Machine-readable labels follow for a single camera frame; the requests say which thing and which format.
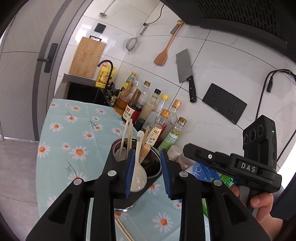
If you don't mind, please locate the wooden handled utensil in cup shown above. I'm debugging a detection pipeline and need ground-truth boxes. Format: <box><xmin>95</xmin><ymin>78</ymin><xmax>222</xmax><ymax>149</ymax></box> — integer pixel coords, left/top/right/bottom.
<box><xmin>139</xmin><ymin>126</ymin><xmax>151</xmax><ymax>164</ymax></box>

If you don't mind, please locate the beige lidded spice jar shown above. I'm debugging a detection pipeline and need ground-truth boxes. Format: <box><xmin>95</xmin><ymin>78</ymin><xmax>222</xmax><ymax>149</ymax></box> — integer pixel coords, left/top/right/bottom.
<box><xmin>167</xmin><ymin>145</ymin><xmax>183</xmax><ymax>161</ymax></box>

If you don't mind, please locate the black double wall socket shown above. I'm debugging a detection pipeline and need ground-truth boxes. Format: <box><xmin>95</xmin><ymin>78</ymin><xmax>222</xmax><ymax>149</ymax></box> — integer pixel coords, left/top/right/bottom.
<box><xmin>202</xmin><ymin>83</ymin><xmax>247</xmax><ymax>125</ymax></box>

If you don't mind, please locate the black power cable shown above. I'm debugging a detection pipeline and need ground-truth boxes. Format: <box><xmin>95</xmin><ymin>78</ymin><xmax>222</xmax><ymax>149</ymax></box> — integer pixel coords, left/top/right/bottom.
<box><xmin>255</xmin><ymin>69</ymin><xmax>296</xmax><ymax>163</ymax></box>

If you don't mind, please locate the black faucet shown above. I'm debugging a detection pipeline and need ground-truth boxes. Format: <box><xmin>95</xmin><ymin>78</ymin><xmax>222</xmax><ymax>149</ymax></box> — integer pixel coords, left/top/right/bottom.
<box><xmin>95</xmin><ymin>60</ymin><xmax>114</xmax><ymax>93</ymax></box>

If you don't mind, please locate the clear bottle yellow cap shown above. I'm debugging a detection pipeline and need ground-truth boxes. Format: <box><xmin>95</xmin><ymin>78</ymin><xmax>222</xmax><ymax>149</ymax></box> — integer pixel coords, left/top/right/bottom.
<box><xmin>138</xmin><ymin>93</ymin><xmax>169</xmax><ymax>130</ymax></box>

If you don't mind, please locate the wooden cutting board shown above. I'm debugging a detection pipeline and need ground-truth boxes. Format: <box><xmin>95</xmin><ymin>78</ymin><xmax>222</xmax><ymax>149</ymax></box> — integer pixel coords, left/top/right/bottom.
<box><xmin>69</xmin><ymin>37</ymin><xmax>106</xmax><ymax>79</ymax></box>

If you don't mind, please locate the yellow detergent bottle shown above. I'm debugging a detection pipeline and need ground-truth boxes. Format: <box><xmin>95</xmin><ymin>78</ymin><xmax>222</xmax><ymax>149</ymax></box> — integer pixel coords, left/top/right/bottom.
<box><xmin>95</xmin><ymin>62</ymin><xmax>111</xmax><ymax>88</ymax></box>

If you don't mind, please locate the red label soy sauce bottle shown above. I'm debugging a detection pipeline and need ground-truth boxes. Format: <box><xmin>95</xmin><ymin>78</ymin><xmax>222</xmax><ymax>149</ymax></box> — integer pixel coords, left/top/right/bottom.
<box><xmin>121</xmin><ymin>89</ymin><xmax>142</xmax><ymax>124</ymax></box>

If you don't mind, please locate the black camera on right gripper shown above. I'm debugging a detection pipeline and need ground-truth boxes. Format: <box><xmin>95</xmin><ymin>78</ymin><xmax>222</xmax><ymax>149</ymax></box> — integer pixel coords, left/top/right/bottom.
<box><xmin>243</xmin><ymin>115</ymin><xmax>277</xmax><ymax>169</ymax></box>

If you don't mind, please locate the golden oil bottle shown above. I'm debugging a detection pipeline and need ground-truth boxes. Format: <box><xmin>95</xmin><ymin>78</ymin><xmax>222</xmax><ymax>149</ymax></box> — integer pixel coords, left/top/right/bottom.
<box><xmin>114</xmin><ymin>81</ymin><xmax>133</xmax><ymax>115</ymax></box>

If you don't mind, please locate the green label oil bottle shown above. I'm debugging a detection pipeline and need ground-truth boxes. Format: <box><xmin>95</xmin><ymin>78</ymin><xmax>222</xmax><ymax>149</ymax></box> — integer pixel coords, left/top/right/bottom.
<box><xmin>158</xmin><ymin>117</ymin><xmax>187</xmax><ymax>151</ymax></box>

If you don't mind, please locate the person's right hand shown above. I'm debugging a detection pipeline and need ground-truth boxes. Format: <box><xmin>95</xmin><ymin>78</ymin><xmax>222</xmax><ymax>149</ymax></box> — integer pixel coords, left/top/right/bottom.
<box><xmin>229</xmin><ymin>185</ymin><xmax>284</xmax><ymax>241</ymax></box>

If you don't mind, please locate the black door handle lock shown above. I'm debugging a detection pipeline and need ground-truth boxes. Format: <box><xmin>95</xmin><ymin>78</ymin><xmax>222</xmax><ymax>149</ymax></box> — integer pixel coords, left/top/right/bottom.
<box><xmin>37</xmin><ymin>43</ymin><xmax>58</xmax><ymax>73</ymax></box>

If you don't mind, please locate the floral light blue tablecloth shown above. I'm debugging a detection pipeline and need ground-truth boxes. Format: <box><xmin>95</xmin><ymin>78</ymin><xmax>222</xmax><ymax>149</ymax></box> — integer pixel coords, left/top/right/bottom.
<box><xmin>36</xmin><ymin>98</ymin><xmax>182</xmax><ymax>240</ymax></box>

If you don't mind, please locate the steel cleaver black handle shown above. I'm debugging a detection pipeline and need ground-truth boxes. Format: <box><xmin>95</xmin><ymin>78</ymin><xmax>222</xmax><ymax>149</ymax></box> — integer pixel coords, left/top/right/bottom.
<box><xmin>176</xmin><ymin>49</ymin><xmax>197</xmax><ymax>103</ymax></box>

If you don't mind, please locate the black utensil holder cup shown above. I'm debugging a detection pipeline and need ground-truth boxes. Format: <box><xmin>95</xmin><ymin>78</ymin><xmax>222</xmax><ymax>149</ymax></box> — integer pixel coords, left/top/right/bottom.
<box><xmin>111</xmin><ymin>138</ymin><xmax>163</xmax><ymax>212</ymax></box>

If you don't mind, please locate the beige chopstick on table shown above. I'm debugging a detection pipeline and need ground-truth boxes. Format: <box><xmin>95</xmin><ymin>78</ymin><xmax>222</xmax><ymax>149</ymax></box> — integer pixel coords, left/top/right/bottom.
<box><xmin>115</xmin><ymin>218</ymin><xmax>134</xmax><ymax>241</ymax></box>

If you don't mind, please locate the clear plastic spice jar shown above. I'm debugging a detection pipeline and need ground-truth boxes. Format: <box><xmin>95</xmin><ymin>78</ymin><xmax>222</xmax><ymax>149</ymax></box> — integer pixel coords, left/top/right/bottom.
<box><xmin>176</xmin><ymin>155</ymin><xmax>195</xmax><ymax>171</ymax></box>

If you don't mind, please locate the wire mesh skimmer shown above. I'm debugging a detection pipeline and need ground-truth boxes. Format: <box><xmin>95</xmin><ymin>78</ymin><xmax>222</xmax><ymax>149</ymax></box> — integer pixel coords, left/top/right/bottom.
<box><xmin>125</xmin><ymin>23</ymin><xmax>148</xmax><ymax>52</ymax></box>

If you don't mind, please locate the white ceramic spoon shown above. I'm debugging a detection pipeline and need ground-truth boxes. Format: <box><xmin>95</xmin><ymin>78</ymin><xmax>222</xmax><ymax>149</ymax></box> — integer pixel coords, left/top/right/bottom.
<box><xmin>130</xmin><ymin>131</ymin><xmax>147</xmax><ymax>192</ymax></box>

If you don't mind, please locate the white salt bag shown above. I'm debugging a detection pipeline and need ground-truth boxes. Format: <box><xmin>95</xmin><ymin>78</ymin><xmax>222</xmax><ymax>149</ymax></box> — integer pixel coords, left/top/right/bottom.
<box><xmin>186</xmin><ymin>162</ymin><xmax>234</xmax><ymax>188</ymax></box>

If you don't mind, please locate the wooden spatula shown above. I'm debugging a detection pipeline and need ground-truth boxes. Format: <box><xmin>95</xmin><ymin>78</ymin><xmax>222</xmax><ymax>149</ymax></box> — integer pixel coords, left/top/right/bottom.
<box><xmin>154</xmin><ymin>21</ymin><xmax>184</xmax><ymax>66</ymax></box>

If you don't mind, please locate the chopstick in cup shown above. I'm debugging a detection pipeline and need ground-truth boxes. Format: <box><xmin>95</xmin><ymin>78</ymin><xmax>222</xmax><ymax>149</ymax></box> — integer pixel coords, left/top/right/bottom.
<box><xmin>118</xmin><ymin>118</ymin><xmax>132</xmax><ymax>161</ymax></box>

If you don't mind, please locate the black range hood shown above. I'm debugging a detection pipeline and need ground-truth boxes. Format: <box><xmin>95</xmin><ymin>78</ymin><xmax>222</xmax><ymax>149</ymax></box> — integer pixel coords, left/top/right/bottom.
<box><xmin>163</xmin><ymin>1</ymin><xmax>295</xmax><ymax>60</ymax></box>

